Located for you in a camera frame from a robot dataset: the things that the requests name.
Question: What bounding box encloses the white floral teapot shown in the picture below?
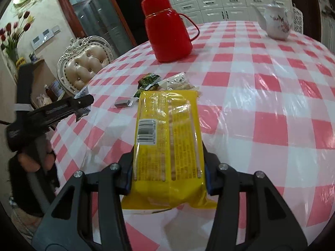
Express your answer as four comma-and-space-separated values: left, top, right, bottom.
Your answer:
252, 0, 295, 41

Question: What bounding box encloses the wall switch panel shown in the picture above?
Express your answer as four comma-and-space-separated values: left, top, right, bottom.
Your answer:
31, 26, 61, 49

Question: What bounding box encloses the white lattice chair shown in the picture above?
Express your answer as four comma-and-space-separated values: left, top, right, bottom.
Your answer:
292, 5, 304, 34

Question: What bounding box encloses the person's left hand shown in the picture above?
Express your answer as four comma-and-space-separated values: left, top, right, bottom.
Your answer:
16, 149, 58, 189

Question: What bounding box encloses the glass sliding door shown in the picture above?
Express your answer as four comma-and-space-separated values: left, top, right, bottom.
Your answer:
51, 0, 152, 58

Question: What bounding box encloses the pink checked tablecloth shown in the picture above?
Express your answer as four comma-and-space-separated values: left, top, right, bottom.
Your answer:
50, 20, 335, 251

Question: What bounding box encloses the wooden side cabinet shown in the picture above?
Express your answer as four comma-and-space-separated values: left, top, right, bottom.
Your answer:
18, 59, 64, 110

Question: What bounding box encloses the yellow snack packet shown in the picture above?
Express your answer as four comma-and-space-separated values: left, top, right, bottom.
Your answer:
121, 89, 218, 213

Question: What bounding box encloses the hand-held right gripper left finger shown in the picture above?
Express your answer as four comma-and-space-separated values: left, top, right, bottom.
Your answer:
31, 152, 135, 251

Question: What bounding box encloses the small grey packet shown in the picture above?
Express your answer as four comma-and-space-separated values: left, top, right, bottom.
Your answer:
114, 97, 138, 108

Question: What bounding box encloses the dark snack packet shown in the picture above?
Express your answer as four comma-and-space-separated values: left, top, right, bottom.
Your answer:
75, 86, 91, 122

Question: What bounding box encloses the clear snack packet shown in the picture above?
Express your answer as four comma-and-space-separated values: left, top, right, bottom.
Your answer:
157, 74, 201, 97

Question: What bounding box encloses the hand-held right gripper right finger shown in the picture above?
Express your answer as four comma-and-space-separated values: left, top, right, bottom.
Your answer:
201, 146, 311, 251

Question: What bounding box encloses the tulip bouquet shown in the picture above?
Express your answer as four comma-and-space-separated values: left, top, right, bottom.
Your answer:
0, 10, 36, 63

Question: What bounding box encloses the white glass-door cabinet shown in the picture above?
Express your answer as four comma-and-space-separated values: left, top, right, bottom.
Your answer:
143, 0, 296, 25

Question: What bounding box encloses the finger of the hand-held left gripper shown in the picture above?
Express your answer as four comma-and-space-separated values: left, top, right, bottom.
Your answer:
27, 94, 95, 119
39, 105, 91, 134

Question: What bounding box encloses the cream tufted chair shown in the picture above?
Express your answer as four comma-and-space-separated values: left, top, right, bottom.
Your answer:
57, 36, 113, 96

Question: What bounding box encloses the red thermos jug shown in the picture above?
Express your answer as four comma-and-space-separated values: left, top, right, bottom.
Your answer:
141, 0, 201, 63

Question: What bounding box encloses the white sideboard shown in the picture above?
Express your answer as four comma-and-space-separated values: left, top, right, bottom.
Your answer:
321, 8, 335, 50

